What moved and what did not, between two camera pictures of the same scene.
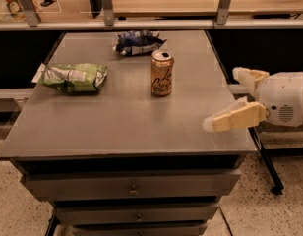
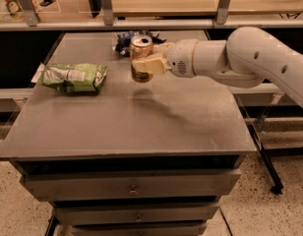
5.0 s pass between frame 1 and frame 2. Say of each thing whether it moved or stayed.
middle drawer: stayed
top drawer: stayed
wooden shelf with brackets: stayed
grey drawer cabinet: stayed
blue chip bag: stayed
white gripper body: moved
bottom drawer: stayed
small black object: stayed
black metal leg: stayed
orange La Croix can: moved
